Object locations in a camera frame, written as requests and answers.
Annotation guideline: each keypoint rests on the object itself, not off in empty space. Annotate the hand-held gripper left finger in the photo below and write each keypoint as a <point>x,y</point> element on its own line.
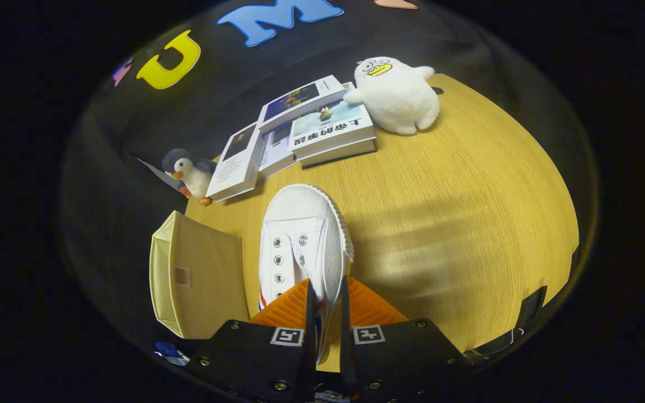
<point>310,358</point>

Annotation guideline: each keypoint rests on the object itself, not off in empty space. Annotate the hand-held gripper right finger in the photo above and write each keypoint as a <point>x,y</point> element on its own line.
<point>346,347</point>

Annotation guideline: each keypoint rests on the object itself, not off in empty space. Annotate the beige fabric storage box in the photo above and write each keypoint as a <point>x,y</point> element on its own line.
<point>210,280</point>

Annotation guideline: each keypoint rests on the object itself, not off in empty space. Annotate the white canvas shoe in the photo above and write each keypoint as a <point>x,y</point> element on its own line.
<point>300,224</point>

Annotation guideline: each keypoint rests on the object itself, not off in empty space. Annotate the small blue object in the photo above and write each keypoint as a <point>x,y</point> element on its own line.
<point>168,351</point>

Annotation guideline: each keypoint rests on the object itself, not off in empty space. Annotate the white book with portrait cover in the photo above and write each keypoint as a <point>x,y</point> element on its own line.
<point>235,165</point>

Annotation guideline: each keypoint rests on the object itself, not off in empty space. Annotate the thick book with teal cover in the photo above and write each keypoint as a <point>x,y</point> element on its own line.
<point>333,131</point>

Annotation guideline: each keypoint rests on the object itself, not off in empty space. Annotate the grey penguin plush toy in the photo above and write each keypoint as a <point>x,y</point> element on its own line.
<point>194,173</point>

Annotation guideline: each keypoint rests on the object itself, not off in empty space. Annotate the book with blue picture cover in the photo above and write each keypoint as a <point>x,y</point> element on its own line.
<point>300,101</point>

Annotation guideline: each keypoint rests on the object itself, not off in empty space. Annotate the white duck plush toy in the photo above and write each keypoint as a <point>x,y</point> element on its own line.
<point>398,98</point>

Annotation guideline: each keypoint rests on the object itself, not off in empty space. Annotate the black table grommet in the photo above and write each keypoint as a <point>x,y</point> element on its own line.
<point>437,90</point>

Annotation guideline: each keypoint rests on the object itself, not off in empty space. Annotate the black backdrop cloth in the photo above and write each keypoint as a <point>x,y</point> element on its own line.
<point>110,168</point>

